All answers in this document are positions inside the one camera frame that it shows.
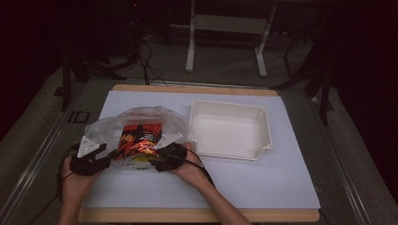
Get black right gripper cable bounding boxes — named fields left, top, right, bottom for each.
left=168, top=148, right=218, bottom=189

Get white plastic bin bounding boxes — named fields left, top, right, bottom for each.
left=189, top=99, right=273, bottom=162

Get white work mat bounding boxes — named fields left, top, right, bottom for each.
left=82, top=90, right=322, bottom=211

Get black floor cables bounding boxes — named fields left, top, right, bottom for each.
left=123, top=0, right=170, bottom=87

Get black metal stand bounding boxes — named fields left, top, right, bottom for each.
left=59, top=27, right=128, bottom=113
left=270, top=0, right=334, bottom=127

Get wooden table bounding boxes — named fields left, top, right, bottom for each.
left=78, top=83, right=321, bottom=224

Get person's left hand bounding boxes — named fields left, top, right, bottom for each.
left=60, top=155, right=102, bottom=208

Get orange red snack packet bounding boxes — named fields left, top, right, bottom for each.
left=115, top=122, right=167, bottom=161

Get white metal stand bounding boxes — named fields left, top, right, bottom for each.
left=185, top=0, right=278, bottom=78

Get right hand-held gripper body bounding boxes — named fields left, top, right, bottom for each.
left=154, top=132, right=189, bottom=173

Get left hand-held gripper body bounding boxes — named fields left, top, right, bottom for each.
left=69, top=135, right=111, bottom=177

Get metal floor rail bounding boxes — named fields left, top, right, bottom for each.
left=0, top=107, right=79, bottom=225
left=311, top=95, right=375, bottom=225

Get clear smiley face plastic bag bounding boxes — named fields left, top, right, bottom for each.
left=84, top=105, right=193, bottom=172

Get person's right hand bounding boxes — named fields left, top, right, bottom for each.
left=170, top=142, right=209, bottom=189

